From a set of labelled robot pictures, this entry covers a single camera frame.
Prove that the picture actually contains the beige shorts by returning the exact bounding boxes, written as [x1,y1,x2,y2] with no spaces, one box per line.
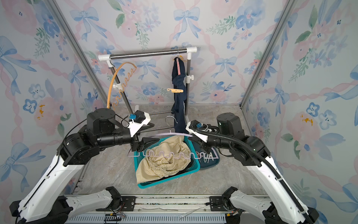
[136,135,191,184]

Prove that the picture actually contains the white metal clothes rack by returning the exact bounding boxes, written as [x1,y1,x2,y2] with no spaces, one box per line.
[98,47,197,124]

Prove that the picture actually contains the teal perforated plastic basket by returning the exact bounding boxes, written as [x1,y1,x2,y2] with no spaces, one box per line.
[133,136,200,189]

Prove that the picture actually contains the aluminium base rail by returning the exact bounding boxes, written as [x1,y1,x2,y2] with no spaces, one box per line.
[67,195,271,224]

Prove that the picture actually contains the black shorts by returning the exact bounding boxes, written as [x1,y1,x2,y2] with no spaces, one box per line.
[179,161,195,173]

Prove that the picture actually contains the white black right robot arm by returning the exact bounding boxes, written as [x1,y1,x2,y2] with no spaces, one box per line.
[196,113,319,224]

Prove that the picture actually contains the orange clothespin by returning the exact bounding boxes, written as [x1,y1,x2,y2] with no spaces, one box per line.
[167,88,184,93]

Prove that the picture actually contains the silver aluminium corner post left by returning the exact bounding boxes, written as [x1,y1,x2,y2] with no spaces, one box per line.
[44,0,107,105]

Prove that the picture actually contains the orange clothes hanger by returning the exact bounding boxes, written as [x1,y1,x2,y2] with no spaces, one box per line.
[106,62,137,109]

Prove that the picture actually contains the navy blue shorts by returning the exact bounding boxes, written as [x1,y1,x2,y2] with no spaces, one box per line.
[172,57,188,133]

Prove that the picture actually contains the pink clothes hanger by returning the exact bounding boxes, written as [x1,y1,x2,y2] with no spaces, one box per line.
[176,50,181,76]

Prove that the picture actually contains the dark teal plastic bin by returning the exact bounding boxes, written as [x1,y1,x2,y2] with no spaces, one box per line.
[192,141,220,170]

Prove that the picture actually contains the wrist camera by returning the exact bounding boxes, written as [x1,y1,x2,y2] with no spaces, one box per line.
[186,120,210,143]
[127,110,151,137]

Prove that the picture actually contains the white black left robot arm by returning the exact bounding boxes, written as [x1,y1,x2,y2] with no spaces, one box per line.
[9,108,159,224]

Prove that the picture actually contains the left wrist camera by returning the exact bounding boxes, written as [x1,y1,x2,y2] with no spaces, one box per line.
[127,110,151,137]

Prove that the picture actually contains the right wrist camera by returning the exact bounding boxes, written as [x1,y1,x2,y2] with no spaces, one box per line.
[186,120,210,143]

